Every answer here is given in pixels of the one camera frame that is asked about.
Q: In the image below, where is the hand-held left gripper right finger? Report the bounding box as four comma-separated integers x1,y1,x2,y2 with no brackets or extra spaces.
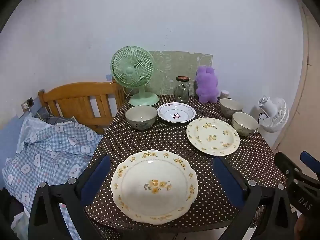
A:
213,156,298,240

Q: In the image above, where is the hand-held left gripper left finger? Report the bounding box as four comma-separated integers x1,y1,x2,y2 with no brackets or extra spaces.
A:
27,154,111,240

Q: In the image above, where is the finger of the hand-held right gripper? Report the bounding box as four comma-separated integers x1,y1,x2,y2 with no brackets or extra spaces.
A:
274,152,320,218
301,151,320,180

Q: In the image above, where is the large yellow-flower scalloped plate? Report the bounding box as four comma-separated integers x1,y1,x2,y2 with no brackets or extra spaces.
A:
110,150,198,225

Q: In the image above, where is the round yellow-flower plate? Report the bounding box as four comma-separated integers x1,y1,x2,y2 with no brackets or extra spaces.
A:
186,117,240,156

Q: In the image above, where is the grey-green ceramic bowl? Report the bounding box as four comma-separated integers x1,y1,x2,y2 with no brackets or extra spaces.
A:
219,98,243,119
232,112,259,137
125,105,158,131

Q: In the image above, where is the pink-flower deep plate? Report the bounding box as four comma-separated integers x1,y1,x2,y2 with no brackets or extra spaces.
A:
157,102,197,123

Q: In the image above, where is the blue checked printed blanket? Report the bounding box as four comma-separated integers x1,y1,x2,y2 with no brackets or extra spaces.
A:
2,116,104,240

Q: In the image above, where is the white standing fan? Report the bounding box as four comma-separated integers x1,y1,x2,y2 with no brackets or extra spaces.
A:
257,95,290,133

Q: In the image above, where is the grey cloth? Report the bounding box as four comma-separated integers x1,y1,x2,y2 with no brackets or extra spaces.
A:
37,107,75,125

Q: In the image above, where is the brown polka-dot tablecloth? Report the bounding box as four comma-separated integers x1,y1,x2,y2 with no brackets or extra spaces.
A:
84,94,288,230

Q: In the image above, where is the purple plush toy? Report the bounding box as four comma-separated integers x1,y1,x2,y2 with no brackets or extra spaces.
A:
195,65,220,104

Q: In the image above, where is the glass jar with lid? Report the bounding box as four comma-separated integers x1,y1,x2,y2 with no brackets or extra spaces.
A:
174,76,190,103

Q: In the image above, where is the green desk fan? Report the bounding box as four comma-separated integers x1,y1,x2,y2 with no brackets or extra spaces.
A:
110,46,159,106

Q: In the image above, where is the white wall socket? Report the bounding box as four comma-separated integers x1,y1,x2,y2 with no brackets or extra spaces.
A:
22,97,35,112

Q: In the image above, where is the green patterned wall sheet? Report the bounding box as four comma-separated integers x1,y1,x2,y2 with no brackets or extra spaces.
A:
146,51,215,96

